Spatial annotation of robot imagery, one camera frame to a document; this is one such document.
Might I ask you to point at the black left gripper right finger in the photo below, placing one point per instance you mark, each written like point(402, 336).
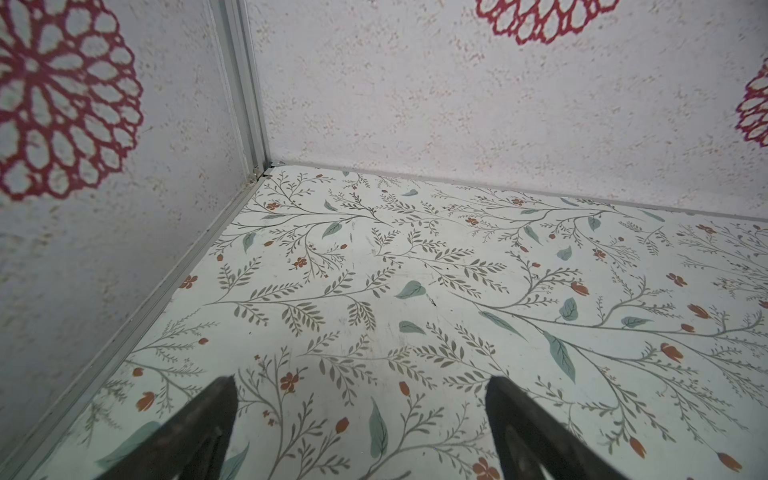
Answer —
point(532, 444)

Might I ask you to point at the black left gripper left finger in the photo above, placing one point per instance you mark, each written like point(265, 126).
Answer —
point(190, 445)

